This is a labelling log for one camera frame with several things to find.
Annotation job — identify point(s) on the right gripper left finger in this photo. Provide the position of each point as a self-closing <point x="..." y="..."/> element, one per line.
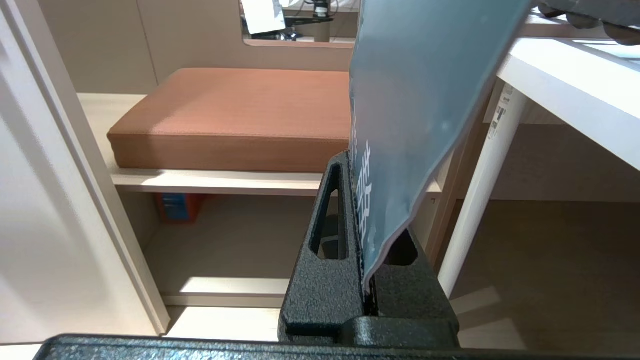
<point x="320" y="290"/>

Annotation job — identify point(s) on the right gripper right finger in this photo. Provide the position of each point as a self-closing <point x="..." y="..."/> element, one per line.
<point x="415" y="295"/>

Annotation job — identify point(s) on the blue door hanger sign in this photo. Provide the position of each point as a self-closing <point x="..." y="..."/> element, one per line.
<point x="415" y="110"/>

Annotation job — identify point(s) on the white door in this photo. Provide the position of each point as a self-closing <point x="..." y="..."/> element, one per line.
<point x="60" y="200"/>

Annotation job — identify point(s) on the light wooden bench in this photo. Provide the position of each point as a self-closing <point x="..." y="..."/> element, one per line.
<point x="210" y="182"/>

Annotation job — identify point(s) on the orange and blue box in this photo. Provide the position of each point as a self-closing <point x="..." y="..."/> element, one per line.
<point x="177" y="207"/>

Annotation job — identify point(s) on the brown seat cushion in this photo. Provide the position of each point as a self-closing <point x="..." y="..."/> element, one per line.
<point x="235" y="120"/>

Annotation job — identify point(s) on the white table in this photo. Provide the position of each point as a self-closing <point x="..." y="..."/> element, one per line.
<point x="550" y="100"/>

